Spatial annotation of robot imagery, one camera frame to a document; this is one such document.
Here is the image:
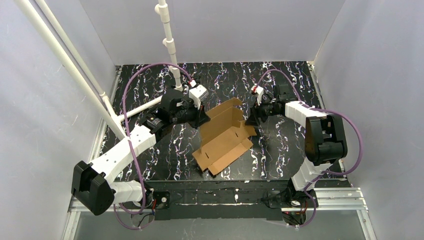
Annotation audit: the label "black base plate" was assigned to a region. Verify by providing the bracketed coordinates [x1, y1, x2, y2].
[120, 190, 171, 210]
[260, 190, 319, 209]

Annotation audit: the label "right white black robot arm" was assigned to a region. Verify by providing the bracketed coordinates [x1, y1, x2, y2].
[245, 84, 348, 201]

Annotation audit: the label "brown cardboard box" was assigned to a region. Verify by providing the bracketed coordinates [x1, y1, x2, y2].
[192, 97, 257, 176]

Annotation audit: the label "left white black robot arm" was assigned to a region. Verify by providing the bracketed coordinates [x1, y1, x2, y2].
[71, 85, 210, 216]

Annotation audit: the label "black pliers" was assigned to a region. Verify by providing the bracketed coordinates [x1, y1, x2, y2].
[188, 74, 202, 87]

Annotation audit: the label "purple cable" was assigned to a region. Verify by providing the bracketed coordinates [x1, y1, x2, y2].
[253, 68, 365, 229]
[113, 62, 195, 231]

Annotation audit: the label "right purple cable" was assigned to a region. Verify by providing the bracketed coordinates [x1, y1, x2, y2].
[253, 68, 365, 229]

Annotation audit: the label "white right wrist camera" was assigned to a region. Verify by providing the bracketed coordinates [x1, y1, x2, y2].
[251, 84, 264, 106]

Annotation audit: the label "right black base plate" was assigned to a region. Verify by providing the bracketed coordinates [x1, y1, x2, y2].
[260, 190, 319, 209]

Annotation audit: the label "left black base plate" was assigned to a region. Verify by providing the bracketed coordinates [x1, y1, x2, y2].
[120, 190, 171, 210]

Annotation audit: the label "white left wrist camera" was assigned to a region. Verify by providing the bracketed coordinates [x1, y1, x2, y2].
[188, 84, 209, 110]

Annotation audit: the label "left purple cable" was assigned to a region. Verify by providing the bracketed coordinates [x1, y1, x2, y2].
[113, 62, 195, 231]

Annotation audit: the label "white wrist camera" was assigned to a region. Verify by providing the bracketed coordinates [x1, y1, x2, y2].
[251, 84, 264, 106]
[188, 84, 209, 110]

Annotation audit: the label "aluminium rail frame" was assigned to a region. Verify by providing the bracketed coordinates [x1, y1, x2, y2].
[61, 61, 379, 240]

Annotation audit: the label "white PVC pipe frame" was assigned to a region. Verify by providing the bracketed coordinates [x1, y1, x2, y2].
[14, 0, 185, 136]

